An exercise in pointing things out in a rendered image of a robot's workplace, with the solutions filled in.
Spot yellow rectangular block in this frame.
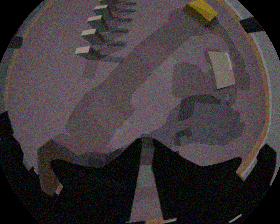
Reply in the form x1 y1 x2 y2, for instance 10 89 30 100
183 0 217 26

